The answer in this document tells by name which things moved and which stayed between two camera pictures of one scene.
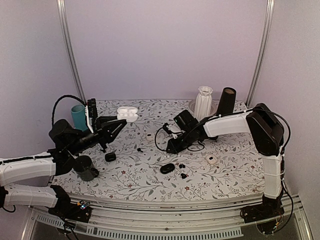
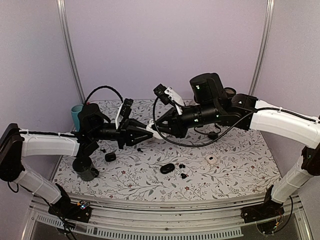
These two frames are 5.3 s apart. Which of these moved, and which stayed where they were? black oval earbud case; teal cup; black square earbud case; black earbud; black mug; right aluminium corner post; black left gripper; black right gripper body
Moved: black left gripper; black right gripper body
Stayed: black square earbud case; black earbud; teal cup; black mug; black oval earbud case; right aluminium corner post
